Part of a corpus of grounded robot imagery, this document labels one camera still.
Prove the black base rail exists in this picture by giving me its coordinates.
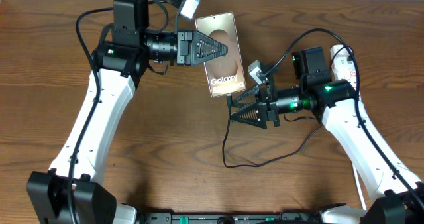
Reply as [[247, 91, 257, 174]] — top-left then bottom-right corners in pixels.
[[135, 211, 324, 224]]

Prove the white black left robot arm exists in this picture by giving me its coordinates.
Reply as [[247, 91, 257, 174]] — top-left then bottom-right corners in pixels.
[[26, 0, 228, 223]]

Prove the white power strip cord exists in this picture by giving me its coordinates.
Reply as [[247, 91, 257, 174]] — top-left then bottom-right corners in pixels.
[[351, 162, 368, 211]]

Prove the gold Galaxy smartphone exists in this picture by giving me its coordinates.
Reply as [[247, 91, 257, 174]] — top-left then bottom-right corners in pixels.
[[194, 11, 247, 99]]

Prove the white power strip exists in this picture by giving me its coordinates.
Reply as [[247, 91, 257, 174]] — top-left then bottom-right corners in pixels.
[[330, 44, 357, 89]]

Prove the black charger cable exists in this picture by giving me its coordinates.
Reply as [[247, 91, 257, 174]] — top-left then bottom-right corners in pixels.
[[221, 45, 356, 169]]

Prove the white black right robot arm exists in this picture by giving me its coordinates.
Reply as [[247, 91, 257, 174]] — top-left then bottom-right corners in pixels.
[[227, 45, 423, 223]]

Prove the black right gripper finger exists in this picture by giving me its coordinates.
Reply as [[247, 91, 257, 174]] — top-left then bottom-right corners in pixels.
[[231, 101, 268, 129], [231, 85, 259, 107]]

